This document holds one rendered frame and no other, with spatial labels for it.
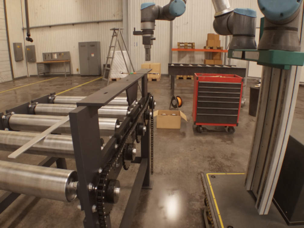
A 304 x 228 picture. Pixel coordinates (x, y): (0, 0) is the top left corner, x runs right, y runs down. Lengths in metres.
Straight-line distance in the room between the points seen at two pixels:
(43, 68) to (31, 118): 11.34
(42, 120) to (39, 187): 0.72
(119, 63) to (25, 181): 8.70
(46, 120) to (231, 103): 2.68
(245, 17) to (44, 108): 1.60
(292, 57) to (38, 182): 1.10
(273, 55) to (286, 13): 0.20
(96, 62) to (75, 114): 10.86
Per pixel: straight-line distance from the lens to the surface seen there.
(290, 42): 1.00
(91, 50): 11.50
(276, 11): 0.82
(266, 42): 1.00
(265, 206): 1.52
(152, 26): 1.31
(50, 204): 2.14
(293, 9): 0.83
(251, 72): 5.51
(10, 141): 1.24
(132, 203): 1.47
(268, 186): 1.41
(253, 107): 4.72
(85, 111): 0.62
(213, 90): 3.25
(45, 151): 1.11
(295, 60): 1.00
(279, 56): 0.96
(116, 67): 9.37
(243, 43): 1.41
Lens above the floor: 1.31
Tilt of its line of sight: 17 degrees down
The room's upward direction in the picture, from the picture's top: straight up
